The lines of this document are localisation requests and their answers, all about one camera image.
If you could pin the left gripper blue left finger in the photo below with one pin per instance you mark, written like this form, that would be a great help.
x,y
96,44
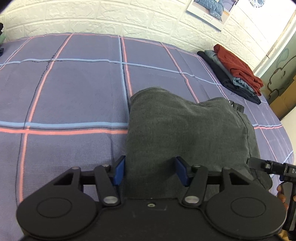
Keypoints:
x,y
108,179

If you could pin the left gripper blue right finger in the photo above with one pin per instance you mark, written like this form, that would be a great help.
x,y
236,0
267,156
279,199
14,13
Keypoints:
x,y
195,179

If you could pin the dark grey pants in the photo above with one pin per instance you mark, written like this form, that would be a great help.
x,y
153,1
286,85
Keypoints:
x,y
162,125

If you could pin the person's right hand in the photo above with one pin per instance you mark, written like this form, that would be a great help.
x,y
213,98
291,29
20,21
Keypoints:
x,y
281,196

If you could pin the cardboard box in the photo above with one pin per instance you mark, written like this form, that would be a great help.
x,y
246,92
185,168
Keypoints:
x,y
284,103

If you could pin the folded dark navy garment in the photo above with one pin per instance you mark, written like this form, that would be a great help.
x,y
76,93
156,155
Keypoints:
x,y
228,82

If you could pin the purple plaid bed sheet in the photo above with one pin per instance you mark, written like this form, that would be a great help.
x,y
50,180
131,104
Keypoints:
x,y
65,102

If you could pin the folded light blue jeans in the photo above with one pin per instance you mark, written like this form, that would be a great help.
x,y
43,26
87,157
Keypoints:
x,y
238,82

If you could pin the folded dark red garment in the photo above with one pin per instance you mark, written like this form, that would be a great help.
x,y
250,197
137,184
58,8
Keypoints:
x,y
238,68

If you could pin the folded grey green clothes stack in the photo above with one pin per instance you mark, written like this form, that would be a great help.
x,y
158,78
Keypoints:
x,y
2,38

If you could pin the bedding poster on wall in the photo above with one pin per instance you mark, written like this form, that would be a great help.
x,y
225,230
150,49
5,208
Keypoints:
x,y
215,13

